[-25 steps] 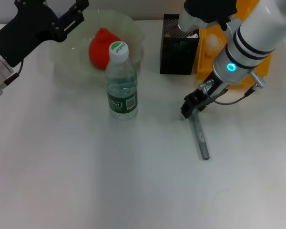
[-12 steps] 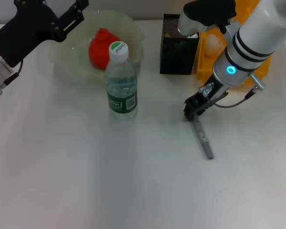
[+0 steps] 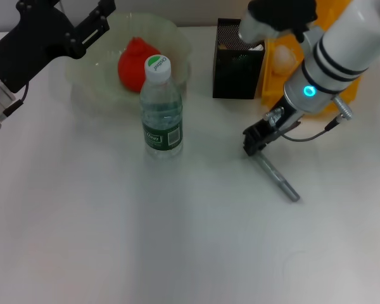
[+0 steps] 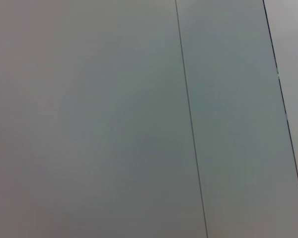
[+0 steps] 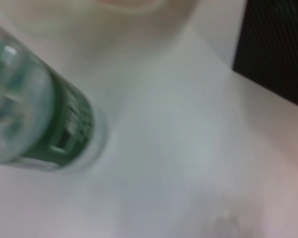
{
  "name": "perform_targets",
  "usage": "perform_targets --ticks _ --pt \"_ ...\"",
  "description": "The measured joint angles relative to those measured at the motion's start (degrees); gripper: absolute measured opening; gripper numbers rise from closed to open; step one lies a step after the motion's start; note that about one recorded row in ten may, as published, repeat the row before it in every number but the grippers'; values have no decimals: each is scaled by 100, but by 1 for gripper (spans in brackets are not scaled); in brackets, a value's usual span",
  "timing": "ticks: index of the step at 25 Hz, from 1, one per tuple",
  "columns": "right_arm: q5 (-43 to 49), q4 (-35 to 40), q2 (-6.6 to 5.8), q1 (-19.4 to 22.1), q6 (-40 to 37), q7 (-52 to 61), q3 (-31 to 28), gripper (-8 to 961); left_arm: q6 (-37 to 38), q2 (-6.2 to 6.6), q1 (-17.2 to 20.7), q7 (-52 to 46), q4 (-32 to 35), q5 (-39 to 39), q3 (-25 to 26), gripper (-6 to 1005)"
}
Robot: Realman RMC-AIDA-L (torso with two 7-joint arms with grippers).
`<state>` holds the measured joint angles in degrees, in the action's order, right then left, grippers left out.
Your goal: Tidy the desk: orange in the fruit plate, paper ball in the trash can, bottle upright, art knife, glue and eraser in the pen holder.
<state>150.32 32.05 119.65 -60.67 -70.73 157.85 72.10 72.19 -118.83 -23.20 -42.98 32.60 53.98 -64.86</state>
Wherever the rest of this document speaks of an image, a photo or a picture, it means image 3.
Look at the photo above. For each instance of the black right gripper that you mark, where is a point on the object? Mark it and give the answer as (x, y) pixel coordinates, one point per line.
(278, 122)

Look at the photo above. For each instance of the yellow plastic bin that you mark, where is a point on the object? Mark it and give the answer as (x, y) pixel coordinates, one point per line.
(272, 92)

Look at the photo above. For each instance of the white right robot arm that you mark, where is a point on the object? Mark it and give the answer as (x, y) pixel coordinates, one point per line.
(335, 60)

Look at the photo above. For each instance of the clear green-label water bottle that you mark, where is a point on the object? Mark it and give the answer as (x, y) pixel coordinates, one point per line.
(161, 120)

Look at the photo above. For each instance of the white paper ball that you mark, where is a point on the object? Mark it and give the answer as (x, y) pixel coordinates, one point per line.
(283, 60)

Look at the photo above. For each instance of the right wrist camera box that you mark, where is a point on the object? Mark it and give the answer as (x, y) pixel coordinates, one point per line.
(272, 19)

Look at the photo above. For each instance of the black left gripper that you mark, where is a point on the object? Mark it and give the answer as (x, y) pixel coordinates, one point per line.
(31, 44)

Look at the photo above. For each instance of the grey marker pen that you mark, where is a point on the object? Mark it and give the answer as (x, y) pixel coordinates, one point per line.
(278, 179)

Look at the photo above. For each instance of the green glass fruit plate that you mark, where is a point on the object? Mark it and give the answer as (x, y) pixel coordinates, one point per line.
(95, 92)

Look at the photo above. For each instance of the red-orange toy orange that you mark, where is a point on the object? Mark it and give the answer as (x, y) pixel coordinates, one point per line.
(131, 69)

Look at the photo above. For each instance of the black mesh pen holder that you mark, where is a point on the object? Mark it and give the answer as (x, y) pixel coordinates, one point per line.
(234, 76)

